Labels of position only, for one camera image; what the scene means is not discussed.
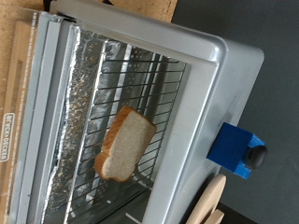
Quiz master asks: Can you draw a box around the spatula with blue block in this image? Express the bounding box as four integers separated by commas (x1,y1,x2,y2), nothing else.
206,121,269,180

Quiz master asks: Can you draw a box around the round wooden board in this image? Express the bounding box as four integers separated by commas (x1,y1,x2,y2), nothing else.
185,173,227,224

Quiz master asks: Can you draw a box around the silver toaster oven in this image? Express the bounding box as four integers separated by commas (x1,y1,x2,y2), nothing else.
8,0,265,224

